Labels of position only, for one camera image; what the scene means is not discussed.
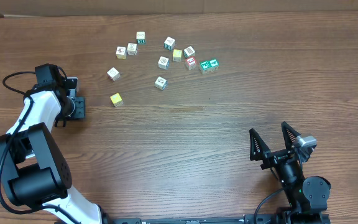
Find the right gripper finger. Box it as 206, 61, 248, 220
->
249, 129, 270, 161
281, 121, 300, 149

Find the yellow topped wooden block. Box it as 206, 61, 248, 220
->
110, 93, 124, 107

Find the plain white wooden block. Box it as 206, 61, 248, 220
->
107, 67, 121, 82

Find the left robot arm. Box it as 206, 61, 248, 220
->
0, 63, 113, 224

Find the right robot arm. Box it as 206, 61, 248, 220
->
244, 122, 331, 224

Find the white block yellow side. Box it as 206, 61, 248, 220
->
116, 46, 127, 59

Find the white block brown print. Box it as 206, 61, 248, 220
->
127, 43, 138, 55

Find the white block blue number side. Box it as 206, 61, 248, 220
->
154, 77, 167, 90

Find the white block green side top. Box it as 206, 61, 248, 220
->
136, 31, 146, 44

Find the green framed block right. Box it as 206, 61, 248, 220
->
209, 58, 219, 72

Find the green framed block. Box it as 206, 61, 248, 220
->
200, 60, 211, 74
209, 58, 219, 72

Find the green framed block left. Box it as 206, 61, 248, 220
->
200, 60, 211, 74

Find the white block teal side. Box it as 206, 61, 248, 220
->
163, 37, 175, 50

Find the red framed number block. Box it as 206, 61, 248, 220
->
185, 57, 197, 70

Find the pale yellow block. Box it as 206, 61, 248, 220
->
172, 49, 182, 62

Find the white block dark green side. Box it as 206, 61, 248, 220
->
183, 46, 195, 58

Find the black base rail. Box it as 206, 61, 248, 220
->
103, 214, 288, 224

